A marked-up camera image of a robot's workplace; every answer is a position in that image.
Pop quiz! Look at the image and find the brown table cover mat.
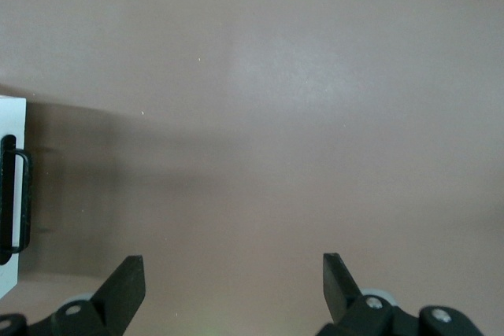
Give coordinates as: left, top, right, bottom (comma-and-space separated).
0, 0, 504, 336

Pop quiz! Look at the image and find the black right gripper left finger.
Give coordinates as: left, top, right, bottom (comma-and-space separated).
0, 255, 147, 336

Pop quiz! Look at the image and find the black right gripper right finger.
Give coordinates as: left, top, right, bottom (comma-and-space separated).
316, 252, 484, 336

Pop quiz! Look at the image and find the black metal drawer handle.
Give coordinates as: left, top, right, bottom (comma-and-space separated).
0, 135, 33, 267

